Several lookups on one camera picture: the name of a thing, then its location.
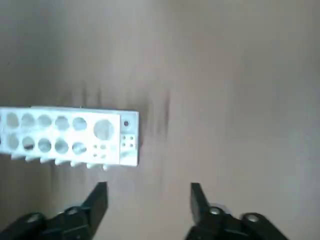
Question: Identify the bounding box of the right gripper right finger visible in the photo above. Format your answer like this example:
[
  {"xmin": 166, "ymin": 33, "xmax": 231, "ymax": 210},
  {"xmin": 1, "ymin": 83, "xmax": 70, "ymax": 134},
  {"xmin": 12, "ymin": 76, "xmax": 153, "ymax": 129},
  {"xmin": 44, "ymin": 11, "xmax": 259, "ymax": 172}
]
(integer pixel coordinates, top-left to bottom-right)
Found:
[{"xmin": 183, "ymin": 182, "xmax": 291, "ymax": 240}]

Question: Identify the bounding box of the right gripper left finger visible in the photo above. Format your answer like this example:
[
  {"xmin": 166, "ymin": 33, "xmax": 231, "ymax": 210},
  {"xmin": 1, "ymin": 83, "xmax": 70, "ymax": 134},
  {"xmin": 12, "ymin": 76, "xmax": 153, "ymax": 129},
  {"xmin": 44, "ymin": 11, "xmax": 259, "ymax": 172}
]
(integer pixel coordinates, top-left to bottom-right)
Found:
[{"xmin": 0, "ymin": 181, "xmax": 109, "ymax": 240}]

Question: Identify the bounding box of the white test tube rack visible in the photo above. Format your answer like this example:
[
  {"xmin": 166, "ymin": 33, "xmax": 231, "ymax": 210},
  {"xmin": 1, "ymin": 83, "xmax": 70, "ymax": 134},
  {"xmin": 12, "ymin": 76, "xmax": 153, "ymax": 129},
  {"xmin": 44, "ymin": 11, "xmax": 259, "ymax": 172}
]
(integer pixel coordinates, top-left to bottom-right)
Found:
[{"xmin": 0, "ymin": 106, "xmax": 140, "ymax": 172}]

